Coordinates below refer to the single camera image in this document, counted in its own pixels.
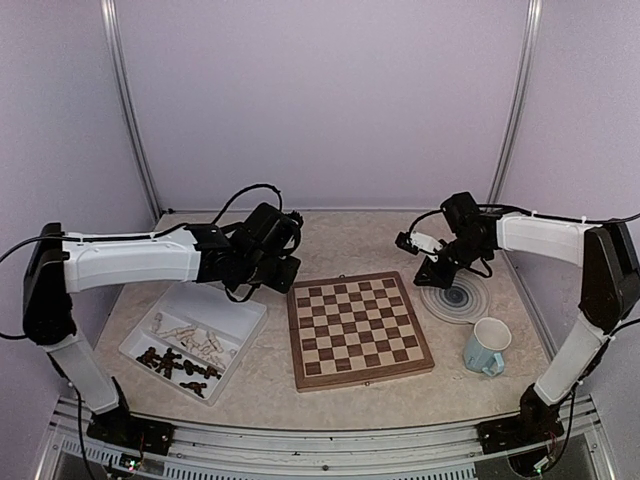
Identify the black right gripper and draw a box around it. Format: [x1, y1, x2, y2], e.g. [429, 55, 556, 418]
[415, 234, 491, 289]

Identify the white plastic divided tray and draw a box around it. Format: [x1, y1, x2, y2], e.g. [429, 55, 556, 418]
[119, 283, 267, 406]

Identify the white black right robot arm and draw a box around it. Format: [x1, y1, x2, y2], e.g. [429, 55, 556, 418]
[395, 192, 639, 445]

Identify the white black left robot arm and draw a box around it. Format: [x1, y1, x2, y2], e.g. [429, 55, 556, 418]
[22, 203, 304, 445]

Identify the wooden chess board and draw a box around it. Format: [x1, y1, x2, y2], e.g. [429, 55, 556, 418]
[287, 271, 435, 393]

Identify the light chess pieces pile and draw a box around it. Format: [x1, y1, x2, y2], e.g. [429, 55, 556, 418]
[150, 313, 238, 369]

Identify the dark chess pieces pile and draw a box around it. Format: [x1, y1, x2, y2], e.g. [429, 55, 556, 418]
[135, 346, 222, 399]

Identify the blue spiral ceramic plate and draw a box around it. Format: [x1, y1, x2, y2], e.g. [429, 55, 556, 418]
[420, 273, 491, 325]

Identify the light blue ceramic mug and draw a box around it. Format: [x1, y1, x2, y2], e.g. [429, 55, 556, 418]
[463, 317, 512, 378]

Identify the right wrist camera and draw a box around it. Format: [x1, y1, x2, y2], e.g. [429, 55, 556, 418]
[395, 232, 443, 257]

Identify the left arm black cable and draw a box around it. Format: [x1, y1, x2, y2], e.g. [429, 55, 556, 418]
[214, 182, 284, 231]

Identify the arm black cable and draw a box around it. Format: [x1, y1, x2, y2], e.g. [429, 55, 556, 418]
[214, 182, 284, 231]
[474, 202, 640, 226]

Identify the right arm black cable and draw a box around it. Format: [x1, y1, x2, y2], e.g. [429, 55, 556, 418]
[474, 202, 640, 226]

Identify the rear aluminium frame rail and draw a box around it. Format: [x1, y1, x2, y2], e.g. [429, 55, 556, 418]
[159, 203, 494, 215]

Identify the front aluminium rail base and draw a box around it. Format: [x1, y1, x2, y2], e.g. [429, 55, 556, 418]
[34, 396, 620, 479]

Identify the right aluminium frame post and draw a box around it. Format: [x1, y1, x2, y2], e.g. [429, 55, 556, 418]
[487, 0, 543, 203]

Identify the aluminium frame post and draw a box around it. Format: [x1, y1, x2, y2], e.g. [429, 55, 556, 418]
[100, 0, 163, 221]
[487, 0, 543, 203]

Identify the left aluminium frame post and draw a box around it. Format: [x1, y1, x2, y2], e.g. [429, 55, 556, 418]
[100, 0, 163, 221]

